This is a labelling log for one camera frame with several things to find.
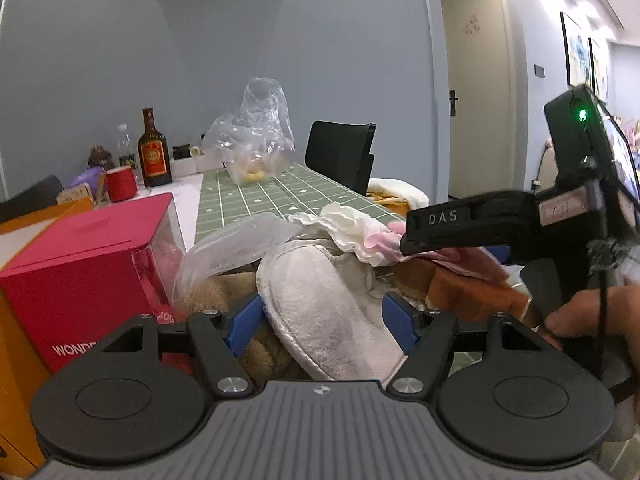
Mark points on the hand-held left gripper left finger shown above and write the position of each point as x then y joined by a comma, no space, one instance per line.
245,325

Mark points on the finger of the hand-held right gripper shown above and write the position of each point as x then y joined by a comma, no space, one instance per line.
465,225

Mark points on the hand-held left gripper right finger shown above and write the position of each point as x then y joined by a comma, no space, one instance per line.
397,321

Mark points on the brown plush slipper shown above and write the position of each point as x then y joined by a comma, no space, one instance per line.
215,295

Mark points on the beige plush slipper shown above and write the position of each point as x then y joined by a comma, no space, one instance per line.
320,305

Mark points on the translucent white bag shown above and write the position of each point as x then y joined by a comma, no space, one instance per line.
230,247

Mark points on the white and pink ruffled cloth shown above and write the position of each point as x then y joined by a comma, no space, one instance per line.
350,227

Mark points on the orange cardboard box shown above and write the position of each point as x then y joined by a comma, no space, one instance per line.
15,370

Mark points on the person's right hand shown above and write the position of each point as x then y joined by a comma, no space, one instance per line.
585,317

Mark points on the brown fabric item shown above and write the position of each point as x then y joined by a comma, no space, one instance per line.
465,290

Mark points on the small framed picture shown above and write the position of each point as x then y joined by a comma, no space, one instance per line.
599,72

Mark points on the large framed picture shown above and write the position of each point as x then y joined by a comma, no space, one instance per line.
575,52

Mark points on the cream door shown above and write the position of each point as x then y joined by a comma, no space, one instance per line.
477,85

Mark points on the white paper mat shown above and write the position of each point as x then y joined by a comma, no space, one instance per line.
184,210

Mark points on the black chair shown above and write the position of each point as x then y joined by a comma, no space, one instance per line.
337,152

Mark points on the red cardboard box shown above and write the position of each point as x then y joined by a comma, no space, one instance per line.
80,270

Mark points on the red cup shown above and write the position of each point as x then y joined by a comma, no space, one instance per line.
121,185

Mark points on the clear plastic bag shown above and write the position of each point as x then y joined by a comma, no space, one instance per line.
250,135

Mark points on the brown liquor bottle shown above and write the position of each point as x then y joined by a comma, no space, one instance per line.
154,155

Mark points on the purple bag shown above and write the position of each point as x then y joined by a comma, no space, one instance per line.
89,180

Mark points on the clear plastic bottle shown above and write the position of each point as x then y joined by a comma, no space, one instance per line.
125,147

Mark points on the small brown figurine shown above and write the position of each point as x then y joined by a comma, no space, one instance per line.
100,156

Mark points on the dark grey chair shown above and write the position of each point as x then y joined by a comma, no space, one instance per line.
30,200

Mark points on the dark wall switch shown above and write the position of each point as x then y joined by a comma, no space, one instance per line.
540,70

